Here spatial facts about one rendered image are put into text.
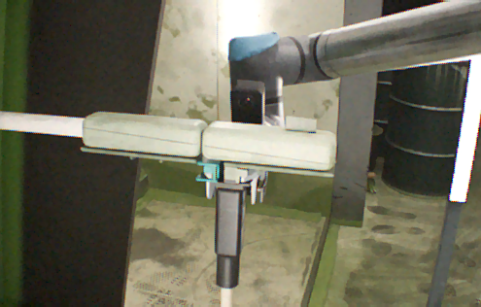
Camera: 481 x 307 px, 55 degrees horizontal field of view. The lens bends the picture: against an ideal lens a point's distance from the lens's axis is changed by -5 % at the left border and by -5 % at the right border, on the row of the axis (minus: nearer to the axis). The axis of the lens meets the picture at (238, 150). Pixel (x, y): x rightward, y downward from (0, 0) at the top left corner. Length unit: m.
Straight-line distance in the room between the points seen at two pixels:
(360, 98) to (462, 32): 1.85
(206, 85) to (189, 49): 0.21
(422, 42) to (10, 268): 1.12
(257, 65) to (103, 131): 0.32
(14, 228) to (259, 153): 0.87
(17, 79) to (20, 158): 0.19
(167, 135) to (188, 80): 2.13
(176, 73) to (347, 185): 1.11
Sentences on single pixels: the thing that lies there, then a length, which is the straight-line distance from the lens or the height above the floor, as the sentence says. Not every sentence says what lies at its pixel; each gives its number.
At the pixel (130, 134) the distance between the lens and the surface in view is 0.59.
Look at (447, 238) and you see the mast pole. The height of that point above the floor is 0.45.
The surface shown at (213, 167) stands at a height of 1.12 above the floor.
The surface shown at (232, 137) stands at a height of 1.16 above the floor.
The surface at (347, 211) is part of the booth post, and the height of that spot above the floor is 0.10.
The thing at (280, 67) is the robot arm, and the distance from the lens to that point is 0.85.
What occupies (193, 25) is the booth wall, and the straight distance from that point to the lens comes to 2.64.
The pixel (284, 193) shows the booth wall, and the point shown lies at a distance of 2.75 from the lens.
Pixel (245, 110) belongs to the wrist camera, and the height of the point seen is 1.15.
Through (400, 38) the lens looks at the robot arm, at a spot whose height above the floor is 1.25.
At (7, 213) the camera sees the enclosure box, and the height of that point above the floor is 0.79.
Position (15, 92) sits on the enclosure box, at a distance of 1.15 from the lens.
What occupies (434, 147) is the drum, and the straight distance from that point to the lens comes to 3.10.
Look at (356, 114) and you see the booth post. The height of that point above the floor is 0.65.
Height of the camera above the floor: 1.34
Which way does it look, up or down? 21 degrees down
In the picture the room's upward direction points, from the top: straight up
